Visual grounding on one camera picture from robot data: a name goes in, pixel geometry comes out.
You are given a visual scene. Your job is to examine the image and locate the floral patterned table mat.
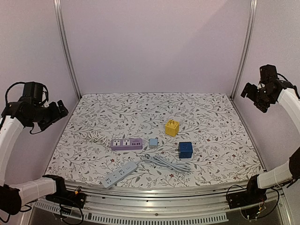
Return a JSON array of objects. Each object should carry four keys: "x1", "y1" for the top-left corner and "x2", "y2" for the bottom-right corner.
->
[{"x1": 46, "y1": 93, "x2": 264, "y2": 189}]

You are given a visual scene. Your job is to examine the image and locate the right aluminium frame post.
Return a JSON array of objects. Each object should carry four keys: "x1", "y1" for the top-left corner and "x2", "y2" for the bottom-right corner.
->
[{"x1": 230, "y1": 0, "x2": 258, "y2": 101}]

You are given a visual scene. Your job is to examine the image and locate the blue cube plug adapter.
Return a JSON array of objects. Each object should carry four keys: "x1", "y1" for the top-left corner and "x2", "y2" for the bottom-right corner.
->
[{"x1": 175, "y1": 142, "x2": 193, "y2": 159}]

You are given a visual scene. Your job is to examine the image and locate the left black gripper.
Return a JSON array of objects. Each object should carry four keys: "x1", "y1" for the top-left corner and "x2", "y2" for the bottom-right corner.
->
[{"x1": 28, "y1": 99, "x2": 69, "y2": 130}]

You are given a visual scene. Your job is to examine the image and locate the aluminium frame post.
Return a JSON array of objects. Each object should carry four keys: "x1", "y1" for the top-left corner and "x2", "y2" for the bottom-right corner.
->
[
  {"x1": 53, "y1": 0, "x2": 82, "y2": 100},
  {"x1": 230, "y1": 0, "x2": 258, "y2": 101}
]

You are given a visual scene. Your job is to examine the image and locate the grey-blue power strip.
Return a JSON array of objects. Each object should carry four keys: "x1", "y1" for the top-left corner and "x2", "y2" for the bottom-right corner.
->
[{"x1": 101, "y1": 161, "x2": 138, "y2": 188}]

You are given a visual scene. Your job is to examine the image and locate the aluminium front rail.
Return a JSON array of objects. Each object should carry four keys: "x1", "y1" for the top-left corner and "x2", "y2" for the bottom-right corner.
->
[{"x1": 27, "y1": 180, "x2": 288, "y2": 222}]

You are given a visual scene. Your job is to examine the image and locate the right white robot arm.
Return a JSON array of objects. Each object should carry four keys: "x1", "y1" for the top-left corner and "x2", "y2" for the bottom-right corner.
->
[{"x1": 241, "y1": 64, "x2": 300, "y2": 204}]

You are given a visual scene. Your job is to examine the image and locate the left aluminium frame post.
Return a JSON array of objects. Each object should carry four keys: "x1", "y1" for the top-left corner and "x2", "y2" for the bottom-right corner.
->
[{"x1": 53, "y1": 0, "x2": 82, "y2": 100}]

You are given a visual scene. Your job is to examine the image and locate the purple power strip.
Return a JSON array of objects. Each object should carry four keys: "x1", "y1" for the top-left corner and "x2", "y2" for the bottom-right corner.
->
[{"x1": 110, "y1": 138, "x2": 143, "y2": 150}]

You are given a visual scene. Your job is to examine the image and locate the small light blue adapter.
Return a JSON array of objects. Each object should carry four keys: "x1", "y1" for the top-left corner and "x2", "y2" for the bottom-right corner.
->
[{"x1": 149, "y1": 138, "x2": 158, "y2": 148}]

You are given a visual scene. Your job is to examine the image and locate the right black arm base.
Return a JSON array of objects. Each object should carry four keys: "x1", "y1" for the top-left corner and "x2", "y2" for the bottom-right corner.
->
[{"x1": 226, "y1": 189, "x2": 267, "y2": 209}]

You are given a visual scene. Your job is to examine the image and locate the grey power strip cable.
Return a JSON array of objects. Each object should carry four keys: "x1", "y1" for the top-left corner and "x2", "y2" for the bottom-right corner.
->
[{"x1": 137, "y1": 154, "x2": 192, "y2": 173}]

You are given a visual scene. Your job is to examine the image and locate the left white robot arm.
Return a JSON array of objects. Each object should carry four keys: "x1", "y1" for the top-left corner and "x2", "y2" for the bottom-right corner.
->
[{"x1": 0, "y1": 82, "x2": 70, "y2": 216}]

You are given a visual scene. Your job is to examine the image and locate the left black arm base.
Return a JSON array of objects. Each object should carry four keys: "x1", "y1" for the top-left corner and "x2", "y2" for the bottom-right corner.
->
[{"x1": 45, "y1": 186, "x2": 87, "y2": 209}]

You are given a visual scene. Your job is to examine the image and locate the yellow cube plug adapter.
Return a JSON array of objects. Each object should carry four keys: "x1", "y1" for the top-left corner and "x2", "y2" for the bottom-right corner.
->
[{"x1": 165, "y1": 120, "x2": 180, "y2": 137}]

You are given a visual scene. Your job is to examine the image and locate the white coiled cable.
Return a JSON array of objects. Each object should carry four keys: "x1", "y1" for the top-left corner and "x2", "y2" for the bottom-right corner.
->
[{"x1": 86, "y1": 131, "x2": 110, "y2": 148}]

